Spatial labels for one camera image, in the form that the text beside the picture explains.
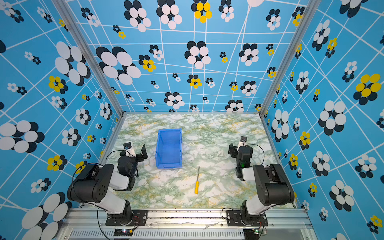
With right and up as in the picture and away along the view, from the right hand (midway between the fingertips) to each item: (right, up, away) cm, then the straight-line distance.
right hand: (241, 144), depth 94 cm
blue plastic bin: (-47, -7, +5) cm, 48 cm away
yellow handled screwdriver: (-29, -23, -11) cm, 38 cm away
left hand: (-65, 0, -3) cm, 65 cm away
